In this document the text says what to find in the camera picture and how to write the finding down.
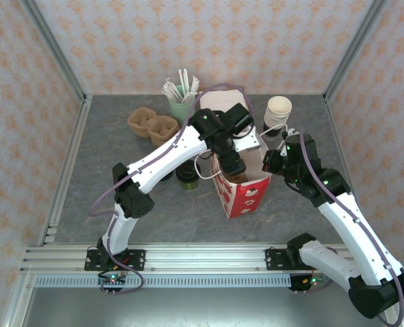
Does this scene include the aluminium frame post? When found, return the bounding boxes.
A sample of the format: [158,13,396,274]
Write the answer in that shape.
[20,0,89,104]
[323,0,390,102]

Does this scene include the red white paper bag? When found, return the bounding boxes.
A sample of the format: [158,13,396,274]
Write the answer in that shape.
[194,124,296,220]

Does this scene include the grey metal sheet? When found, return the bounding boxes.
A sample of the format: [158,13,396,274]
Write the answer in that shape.
[20,287,394,327]

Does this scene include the small circuit board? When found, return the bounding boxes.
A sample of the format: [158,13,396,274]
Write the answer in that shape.
[97,271,128,286]
[300,275,332,287]

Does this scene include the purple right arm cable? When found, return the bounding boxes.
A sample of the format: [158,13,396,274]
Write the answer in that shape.
[298,131,404,327]

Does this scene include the grey slotted cable duct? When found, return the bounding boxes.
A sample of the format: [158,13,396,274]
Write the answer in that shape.
[34,275,329,289]

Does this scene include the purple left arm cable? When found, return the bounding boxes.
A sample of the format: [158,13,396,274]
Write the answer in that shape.
[88,82,254,296]

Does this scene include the mint green straw cup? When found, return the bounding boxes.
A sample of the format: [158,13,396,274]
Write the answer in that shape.
[169,84,196,127]

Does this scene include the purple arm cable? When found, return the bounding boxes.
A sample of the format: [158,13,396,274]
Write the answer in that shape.
[298,131,404,327]
[88,82,254,296]

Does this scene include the aluminium side rail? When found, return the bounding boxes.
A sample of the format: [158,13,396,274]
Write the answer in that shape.
[37,94,94,247]
[323,95,373,246]

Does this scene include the aluminium mounting rail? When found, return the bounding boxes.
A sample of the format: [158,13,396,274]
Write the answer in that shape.
[20,243,392,274]

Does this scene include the stack of beige paper cups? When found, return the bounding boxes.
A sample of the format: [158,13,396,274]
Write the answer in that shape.
[262,95,293,142]

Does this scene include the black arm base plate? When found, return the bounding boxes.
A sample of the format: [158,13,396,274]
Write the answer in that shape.
[84,249,146,272]
[265,248,326,272]

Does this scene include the stack of pale napkins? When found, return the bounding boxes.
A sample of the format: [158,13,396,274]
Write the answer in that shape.
[198,88,247,114]

